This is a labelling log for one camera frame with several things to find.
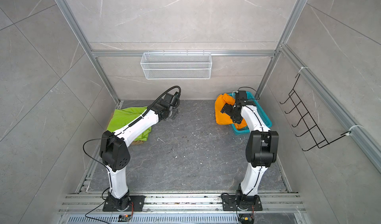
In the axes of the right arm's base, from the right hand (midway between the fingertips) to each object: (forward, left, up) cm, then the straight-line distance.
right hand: (227, 112), depth 95 cm
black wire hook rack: (-32, -29, +20) cm, 48 cm away
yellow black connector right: (-56, -3, -14) cm, 57 cm away
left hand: (+2, +38, +8) cm, 39 cm away
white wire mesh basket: (+30, +33, +17) cm, 47 cm away
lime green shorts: (+1, +73, -4) cm, 73 cm away
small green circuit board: (-54, +57, -13) cm, 80 cm away
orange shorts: (+1, 0, -7) cm, 7 cm away
